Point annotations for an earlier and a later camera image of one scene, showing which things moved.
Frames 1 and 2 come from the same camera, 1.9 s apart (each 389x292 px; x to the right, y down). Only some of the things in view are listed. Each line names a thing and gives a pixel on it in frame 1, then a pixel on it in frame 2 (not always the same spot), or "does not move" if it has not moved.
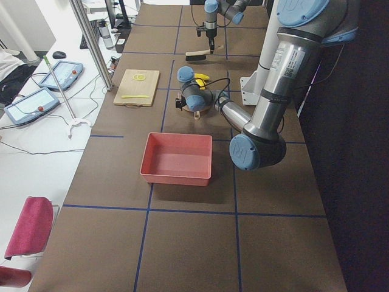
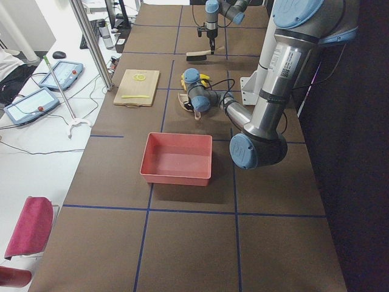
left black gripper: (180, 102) -> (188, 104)
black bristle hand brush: (198, 55) does not move
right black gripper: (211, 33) does not move
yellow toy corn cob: (201, 76) does not move
